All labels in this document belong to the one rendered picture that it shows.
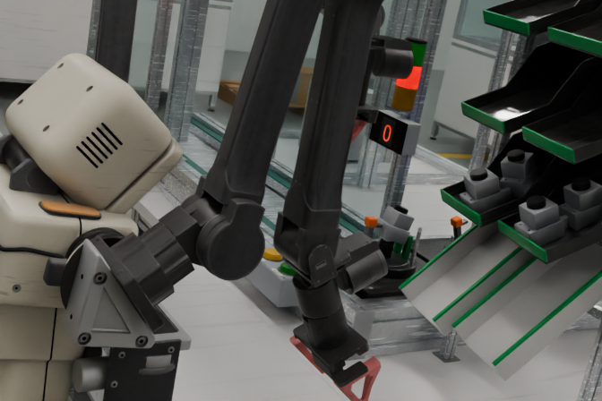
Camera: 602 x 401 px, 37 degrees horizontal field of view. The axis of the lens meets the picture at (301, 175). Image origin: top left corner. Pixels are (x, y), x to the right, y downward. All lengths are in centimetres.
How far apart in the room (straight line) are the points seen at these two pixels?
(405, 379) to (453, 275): 21
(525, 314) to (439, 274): 20
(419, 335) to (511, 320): 28
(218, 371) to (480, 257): 51
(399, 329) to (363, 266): 54
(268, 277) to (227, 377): 28
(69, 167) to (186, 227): 17
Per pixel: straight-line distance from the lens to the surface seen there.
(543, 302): 154
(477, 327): 156
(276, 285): 173
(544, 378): 183
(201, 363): 158
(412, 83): 197
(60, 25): 676
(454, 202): 156
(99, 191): 113
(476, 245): 168
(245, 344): 167
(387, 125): 200
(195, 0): 265
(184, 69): 267
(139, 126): 112
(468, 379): 173
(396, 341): 175
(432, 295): 164
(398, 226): 182
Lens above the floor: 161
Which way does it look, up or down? 16 degrees down
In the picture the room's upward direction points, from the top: 11 degrees clockwise
